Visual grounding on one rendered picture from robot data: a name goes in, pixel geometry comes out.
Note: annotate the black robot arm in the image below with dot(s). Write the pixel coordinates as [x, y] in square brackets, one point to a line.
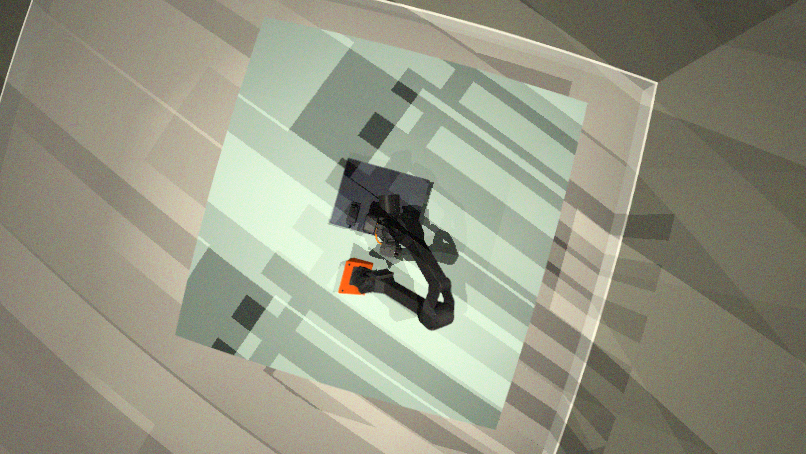
[404, 229]

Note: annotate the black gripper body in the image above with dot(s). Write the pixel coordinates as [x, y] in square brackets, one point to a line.
[370, 223]

